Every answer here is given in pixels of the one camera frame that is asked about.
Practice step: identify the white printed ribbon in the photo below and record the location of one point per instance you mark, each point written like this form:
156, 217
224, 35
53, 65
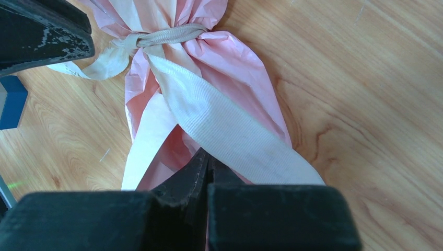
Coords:
211, 119

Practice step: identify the grey building brick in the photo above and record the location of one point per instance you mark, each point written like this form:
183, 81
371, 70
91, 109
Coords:
13, 100

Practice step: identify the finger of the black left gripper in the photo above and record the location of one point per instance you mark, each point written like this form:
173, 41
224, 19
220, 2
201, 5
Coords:
40, 33

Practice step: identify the pink flower bouquet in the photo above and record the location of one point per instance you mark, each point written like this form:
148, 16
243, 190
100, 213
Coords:
160, 146

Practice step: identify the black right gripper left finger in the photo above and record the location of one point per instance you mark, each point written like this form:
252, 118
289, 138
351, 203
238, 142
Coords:
171, 216

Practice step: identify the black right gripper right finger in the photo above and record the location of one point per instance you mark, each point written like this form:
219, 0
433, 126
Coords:
276, 217

